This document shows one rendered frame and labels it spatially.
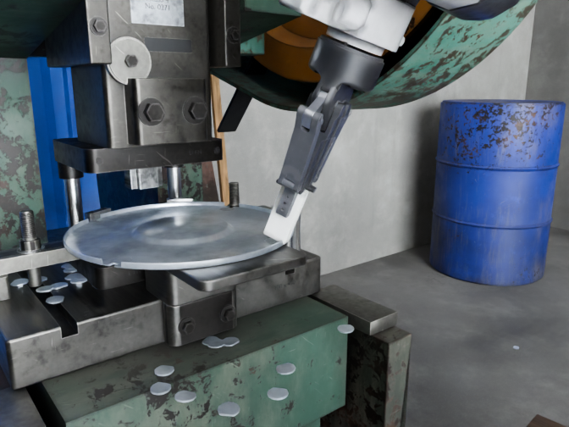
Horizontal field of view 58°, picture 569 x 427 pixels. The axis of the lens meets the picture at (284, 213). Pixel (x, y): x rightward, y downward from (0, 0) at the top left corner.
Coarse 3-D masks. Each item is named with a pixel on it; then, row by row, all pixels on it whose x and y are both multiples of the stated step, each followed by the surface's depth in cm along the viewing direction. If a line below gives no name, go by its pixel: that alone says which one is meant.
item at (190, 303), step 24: (240, 264) 56; (264, 264) 56; (288, 264) 57; (168, 288) 63; (192, 288) 64; (216, 288) 52; (168, 312) 64; (192, 312) 65; (216, 312) 67; (168, 336) 65; (192, 336) 66
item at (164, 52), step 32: (128, 0) 62; (160, 0) 64; (192, 0) 67; (128, 32) 63; (160, 32) 65; (192, 32) 68; (128, 64) 62; (160, 64) 66; (192, 64) 69; (96, 96) 65; (128, 96) 63; (160, 96) 64; (192, 96) 66; (96, 128) 67; (128, 128) 65; (160, 128) 65; (192, 128) 67
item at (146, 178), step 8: (152, 168) 74; (160, 168) 76; (128, 176) 74; (136, 176) 74; (144, 176) 74; (152, 176) 75; (160, 176) 76; (128, 184) 75; (136, 184) 74; (144, 184) 74; (152, 184) 75; (160, 184) 76
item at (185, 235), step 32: (96, 224) 71; (128, 224) 71; (160, 224) 69; (192, 224) 69; (224, 224) 69; (256, 224) 71; (96, 256) 58; (128, 256) 58; (160, 256) 58; (192, 256) 58; (224, 256) 58; (256, 256) 58
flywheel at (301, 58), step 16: (304, 16) 97; (416, 16) 74; (432, 16) 73; (272, 32) 101; (288, 32) 100; (304, 32) 98; (320, 32) 94; (416, 32) 75; (272, 48) 100; (288, 48) 97; (304, 48) 93; (400, 48) 79; (272, 64) 101; (288, 64) 97; (304, 64) 94; (384, 64) 83; (304, 80) 94
